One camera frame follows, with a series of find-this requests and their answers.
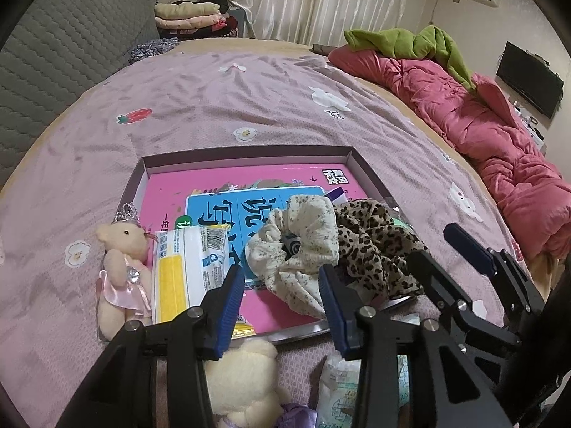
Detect green tissue pack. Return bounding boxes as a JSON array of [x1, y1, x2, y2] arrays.
[[317, 351, 409, 427]]

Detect leopard print scrunchie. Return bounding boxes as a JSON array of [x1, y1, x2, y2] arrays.
[[335, 199, 428, 300]]

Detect beige mouse plush pink dress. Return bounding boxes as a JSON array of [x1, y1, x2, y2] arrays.
[[96, 202, 153, 341]]

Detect cream bear plush purple dress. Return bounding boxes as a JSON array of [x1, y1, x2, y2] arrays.
[[204, 338, 318, 427]]

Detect white yellow tissue pack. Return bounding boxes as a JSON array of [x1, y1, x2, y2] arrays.
[[152, 224, 254, 323]]

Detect floral cream scrunchie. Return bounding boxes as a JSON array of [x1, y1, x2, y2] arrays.
[[245, 194, 339, 319]]

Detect red pink comforter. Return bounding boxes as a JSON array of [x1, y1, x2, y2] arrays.
[[328, 46, 570, 259]]

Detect shallow dark cardboard box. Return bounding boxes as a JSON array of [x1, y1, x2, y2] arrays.
[[95, 144, 423, 346]]

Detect pink blue book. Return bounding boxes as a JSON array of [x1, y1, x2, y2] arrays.
[[133, 163, 367, 334]]

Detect pink patterned bedsheet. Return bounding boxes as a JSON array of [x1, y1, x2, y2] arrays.
[[1, 52, 514, 427]]

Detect green garment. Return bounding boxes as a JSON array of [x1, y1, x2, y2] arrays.
[[344, 25, 475, 91]]

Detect blue patterned cloth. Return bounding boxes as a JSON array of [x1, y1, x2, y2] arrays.
[[129, 38, 179, 64]]

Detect stack of folded clothes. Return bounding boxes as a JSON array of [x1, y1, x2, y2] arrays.
[[154, 0, 246, 41]]

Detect grey quilted headboard cover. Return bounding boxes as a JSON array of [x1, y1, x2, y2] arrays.
[[1, 0, 158, 181]]

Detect black wall television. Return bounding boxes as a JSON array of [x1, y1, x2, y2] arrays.
[[496, 42, 564, 119]]

